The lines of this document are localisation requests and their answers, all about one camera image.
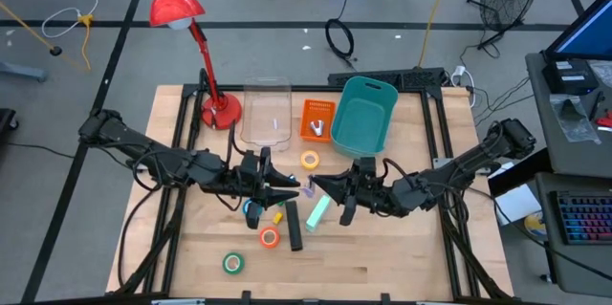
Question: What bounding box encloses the yellow floor strap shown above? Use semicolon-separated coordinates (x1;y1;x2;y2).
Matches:
0;1;94;73

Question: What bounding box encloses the orange mesh basket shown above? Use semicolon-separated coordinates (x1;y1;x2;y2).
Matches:
298;98;337;144

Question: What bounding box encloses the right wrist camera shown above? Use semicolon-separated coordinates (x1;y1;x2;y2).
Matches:
356;156;379;177

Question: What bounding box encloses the grey side desk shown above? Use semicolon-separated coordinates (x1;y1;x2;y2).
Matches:
535;173;612;297
524;51;612;178

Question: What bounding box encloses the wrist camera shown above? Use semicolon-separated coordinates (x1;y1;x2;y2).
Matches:
356;156;379;177
240;150;262;172

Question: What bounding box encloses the backlit rainbow keyboard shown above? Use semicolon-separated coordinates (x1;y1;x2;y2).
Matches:
554;190;612;247

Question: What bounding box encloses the large computer monitor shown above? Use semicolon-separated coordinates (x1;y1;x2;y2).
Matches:
544;0;612;62

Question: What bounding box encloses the coiled black cable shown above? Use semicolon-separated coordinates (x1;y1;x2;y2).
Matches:
324;17;357;62

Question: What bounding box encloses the green tape roll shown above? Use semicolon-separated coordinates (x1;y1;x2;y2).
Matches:
221;251;246;275

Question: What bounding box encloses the teal plastic bin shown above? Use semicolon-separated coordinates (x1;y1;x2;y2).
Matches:
329;75;400;160

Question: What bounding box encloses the white paper box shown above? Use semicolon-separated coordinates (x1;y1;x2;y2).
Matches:
493;183;543;227

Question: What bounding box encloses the small black desk box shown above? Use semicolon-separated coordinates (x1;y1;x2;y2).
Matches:
541;59;600;97

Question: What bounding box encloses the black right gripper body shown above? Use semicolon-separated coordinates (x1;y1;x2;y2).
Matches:
338;155;399;228

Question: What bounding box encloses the orange tape roll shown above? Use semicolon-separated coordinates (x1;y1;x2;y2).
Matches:
258;227;282;250

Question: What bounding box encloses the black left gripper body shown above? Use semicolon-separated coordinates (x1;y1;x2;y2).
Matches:
209;146;273;230

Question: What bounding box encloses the red desk lamp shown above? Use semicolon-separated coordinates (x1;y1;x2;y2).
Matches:
145;0;244;132

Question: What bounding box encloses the clear plastic container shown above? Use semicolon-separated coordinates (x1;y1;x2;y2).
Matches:
239;76;294;153

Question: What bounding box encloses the grey metal base leg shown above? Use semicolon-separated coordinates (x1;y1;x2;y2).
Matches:
0;60;49;83

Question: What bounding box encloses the clear plastic bag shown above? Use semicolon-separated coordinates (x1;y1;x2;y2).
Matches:
548;94;602;145

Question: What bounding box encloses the white floor cable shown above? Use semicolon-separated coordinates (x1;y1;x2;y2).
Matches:
40;0;99;40

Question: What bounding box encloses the mint green stapler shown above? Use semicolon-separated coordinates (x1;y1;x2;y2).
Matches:
304;194;333;234

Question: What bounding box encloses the yellow and blue disc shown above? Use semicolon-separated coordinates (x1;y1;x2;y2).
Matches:
523;210;549;239

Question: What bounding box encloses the black wheeled object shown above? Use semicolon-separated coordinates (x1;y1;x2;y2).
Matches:
0;107;20;144

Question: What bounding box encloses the white plug with cable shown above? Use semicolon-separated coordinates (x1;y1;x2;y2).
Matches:
450;64;478;109

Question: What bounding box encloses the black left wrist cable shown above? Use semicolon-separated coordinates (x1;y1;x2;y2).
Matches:
225;121;243;172

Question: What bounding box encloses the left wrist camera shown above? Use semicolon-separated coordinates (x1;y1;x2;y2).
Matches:
240;150;262;172

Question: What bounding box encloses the yellow tape roll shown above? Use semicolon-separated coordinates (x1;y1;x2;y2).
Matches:
299;149;321;171

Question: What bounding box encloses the black stapler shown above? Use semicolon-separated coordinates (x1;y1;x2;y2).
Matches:
284;200;304;252

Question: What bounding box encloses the hanging yellow cord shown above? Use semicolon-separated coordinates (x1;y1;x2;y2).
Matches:
417;0;456;69

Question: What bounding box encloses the blue tape roll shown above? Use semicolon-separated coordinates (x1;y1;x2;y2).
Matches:
241;198;265;220

